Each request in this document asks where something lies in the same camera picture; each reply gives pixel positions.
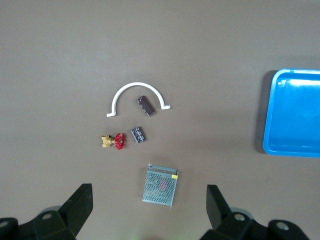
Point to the brown table mat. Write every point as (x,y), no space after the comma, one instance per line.
(50,50)

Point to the blue plastic tray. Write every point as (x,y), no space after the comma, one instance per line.
(295,120)

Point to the white curved pipe clamp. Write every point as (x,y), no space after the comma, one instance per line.
(140,84)

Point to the long dark brown capacitor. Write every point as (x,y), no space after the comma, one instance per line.
(145,105)

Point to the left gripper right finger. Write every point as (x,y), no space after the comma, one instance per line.
(217,212)

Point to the metal mesh power supply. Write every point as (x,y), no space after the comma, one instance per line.
(160,187)

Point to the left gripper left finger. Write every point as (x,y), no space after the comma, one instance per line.
(77,207)

